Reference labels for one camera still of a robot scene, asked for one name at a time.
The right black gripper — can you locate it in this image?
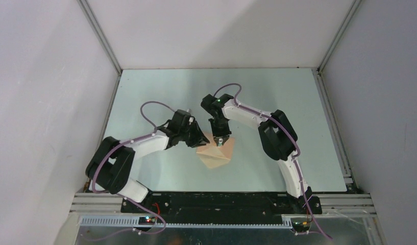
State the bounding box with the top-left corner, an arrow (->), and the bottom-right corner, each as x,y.
209,117 -> 232,144

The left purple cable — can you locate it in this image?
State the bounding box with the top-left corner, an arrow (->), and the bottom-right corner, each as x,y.
90,101 -> 192,242

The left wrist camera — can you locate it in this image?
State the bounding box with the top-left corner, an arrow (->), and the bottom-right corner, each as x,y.
185,109 -> 194,125

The tan paper envelope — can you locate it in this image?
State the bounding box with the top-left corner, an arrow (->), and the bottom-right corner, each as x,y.
196,132 -> 235,169

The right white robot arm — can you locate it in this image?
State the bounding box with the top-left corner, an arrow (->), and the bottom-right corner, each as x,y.
201,94 -> 322,214

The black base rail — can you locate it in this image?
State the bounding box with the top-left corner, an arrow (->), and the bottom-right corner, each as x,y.
141,191 -> 309,225

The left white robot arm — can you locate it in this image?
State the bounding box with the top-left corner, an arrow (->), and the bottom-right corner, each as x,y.
85,110 -> 210,213

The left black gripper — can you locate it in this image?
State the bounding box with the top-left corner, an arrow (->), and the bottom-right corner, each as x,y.
178,120 -> 209,148

